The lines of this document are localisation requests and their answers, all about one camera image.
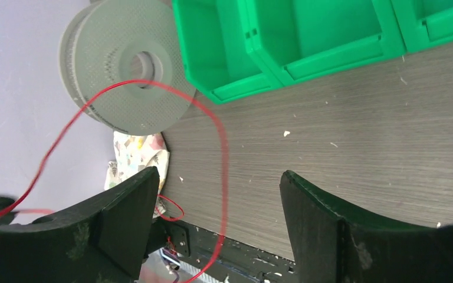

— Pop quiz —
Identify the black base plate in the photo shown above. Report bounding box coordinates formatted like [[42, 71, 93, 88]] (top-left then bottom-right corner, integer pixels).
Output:
[[160, 220, 298, 283]]

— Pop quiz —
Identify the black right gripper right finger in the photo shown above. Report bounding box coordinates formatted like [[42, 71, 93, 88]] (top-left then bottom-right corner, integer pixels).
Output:
[[280, 170, 453, 282]]

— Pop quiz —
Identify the white patterned cloth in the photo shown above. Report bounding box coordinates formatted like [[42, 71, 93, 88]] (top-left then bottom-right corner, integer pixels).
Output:
[[103, 131, 171, 219]]

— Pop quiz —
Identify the green bin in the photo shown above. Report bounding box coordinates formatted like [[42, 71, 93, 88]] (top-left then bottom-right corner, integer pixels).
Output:
[[392, 0, 453, 53], [245, 1, 406, 86], [172, 0, 283, 104]]

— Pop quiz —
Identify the green right bin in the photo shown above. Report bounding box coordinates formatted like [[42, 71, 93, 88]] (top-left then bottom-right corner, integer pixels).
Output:
[[392, 0, 453, 53]]

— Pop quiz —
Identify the green middle bin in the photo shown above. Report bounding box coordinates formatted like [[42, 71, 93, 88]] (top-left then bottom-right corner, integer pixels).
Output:
[[245, 1, 406, 86]]

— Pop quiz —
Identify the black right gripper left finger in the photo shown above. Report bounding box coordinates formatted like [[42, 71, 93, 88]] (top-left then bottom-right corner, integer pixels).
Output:
[[0, 167, 159, 282]]

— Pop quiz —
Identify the red wire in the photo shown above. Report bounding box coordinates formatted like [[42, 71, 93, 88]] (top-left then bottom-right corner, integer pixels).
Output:
[[0, 80, 229, 283]]

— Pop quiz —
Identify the green left bin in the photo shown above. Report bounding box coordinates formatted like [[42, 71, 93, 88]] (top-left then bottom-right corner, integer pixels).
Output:
[[172, 0, 283, 104]]

